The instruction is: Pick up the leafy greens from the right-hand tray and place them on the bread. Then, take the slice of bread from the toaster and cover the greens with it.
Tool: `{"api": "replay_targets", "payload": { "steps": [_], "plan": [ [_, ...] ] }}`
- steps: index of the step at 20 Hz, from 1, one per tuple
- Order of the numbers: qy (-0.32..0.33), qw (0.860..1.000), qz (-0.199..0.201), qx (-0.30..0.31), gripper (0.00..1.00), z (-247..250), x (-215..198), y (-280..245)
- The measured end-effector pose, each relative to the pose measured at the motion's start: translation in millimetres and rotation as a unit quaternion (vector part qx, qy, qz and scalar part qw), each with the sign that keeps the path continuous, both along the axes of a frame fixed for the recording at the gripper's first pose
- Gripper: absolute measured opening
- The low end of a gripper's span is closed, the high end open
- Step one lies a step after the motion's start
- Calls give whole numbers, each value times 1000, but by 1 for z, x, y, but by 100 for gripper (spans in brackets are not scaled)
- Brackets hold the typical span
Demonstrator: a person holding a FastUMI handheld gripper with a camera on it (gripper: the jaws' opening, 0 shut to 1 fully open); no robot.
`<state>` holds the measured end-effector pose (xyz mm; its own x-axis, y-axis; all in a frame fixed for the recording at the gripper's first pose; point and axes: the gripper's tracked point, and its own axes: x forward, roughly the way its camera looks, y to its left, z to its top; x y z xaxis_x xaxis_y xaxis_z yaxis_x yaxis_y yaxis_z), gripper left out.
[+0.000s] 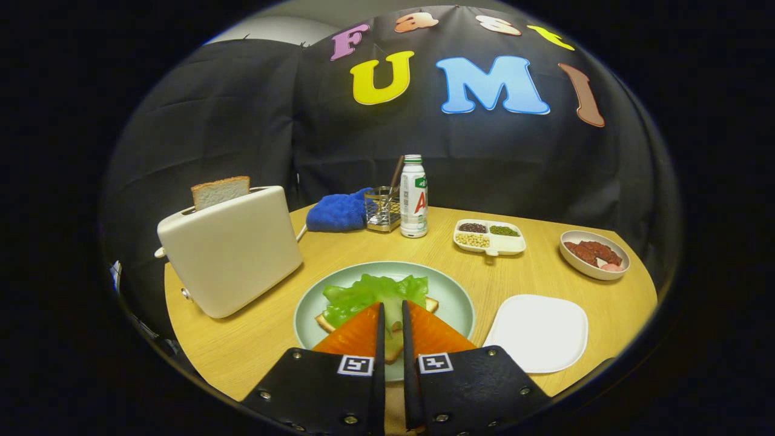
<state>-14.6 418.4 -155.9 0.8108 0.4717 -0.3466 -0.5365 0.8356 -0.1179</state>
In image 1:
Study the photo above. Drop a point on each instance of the white square plate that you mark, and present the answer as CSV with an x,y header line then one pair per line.
x,y
539,333

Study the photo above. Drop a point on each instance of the brown chopstick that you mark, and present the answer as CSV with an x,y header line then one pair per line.
x,y
398,172

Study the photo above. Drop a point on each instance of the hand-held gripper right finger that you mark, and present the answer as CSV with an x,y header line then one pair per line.
x,y
412,393

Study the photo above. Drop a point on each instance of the pile of green beans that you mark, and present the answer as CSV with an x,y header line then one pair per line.
x,y
504,231

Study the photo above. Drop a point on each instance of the pale green plate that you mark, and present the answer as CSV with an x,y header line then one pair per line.
x,y
451,297

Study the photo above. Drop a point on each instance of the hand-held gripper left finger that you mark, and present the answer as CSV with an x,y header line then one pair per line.
x,y
380,387

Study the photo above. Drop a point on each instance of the pile of dark red beans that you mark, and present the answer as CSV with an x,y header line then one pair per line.
x,y
473,227

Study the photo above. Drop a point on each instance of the white round bowl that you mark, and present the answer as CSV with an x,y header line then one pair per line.
x,y
575,261

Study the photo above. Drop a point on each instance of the white divided dish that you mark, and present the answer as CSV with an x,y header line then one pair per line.
x,y
511,243

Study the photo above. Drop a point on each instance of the pink ham slice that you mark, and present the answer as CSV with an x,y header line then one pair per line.
x,y
611,267

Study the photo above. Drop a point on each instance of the cream white toaster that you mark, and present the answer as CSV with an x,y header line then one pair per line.
x,y
230,254

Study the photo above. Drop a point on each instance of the green lettuce leaf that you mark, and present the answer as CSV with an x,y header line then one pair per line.
x,y
363,297

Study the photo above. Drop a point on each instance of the white bread slice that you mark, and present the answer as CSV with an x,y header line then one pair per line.
x,y
324,323

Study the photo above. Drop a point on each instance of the toasted bread slice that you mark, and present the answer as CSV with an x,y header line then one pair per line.
x,y
221,191

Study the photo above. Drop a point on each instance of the pile of yellow soybeans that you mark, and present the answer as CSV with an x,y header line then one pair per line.
x,y
472,240

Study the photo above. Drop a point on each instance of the black backdrop cloth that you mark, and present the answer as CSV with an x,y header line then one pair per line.
x,y
242,121

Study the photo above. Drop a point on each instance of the red meat slices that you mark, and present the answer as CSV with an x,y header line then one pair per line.
x,y
590,249

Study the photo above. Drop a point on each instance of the white drink bottle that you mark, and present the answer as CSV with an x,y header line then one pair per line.
x,y
413,218

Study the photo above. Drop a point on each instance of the blue cloth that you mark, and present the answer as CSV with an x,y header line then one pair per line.
x,y
339,212

